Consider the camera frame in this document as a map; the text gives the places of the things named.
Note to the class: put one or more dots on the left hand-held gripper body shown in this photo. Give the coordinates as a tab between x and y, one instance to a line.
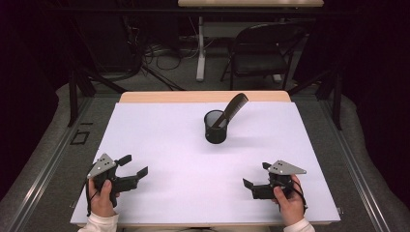
102	166

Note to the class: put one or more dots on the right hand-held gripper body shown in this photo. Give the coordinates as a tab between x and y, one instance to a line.
285	168

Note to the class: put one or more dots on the black mesh pen cup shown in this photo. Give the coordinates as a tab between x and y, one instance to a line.
215	133

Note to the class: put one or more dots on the black comb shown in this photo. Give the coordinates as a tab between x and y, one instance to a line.
233	108

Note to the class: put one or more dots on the person's left hand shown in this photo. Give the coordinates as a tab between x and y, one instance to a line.
102	203

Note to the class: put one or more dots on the person's right hand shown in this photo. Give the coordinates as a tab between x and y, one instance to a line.
291	206

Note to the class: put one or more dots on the white board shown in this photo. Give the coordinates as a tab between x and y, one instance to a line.
193	180

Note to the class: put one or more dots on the small metal clip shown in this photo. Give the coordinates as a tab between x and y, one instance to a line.
339	210

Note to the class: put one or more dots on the black metal stand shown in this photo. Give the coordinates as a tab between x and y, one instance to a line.
73	96
337	103

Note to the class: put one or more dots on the wooden table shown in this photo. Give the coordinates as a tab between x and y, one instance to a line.
167	96

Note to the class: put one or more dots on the black folding chair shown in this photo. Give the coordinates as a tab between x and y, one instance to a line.
257	63

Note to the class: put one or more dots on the metal floor rail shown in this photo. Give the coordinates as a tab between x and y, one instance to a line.
357	174
48	167

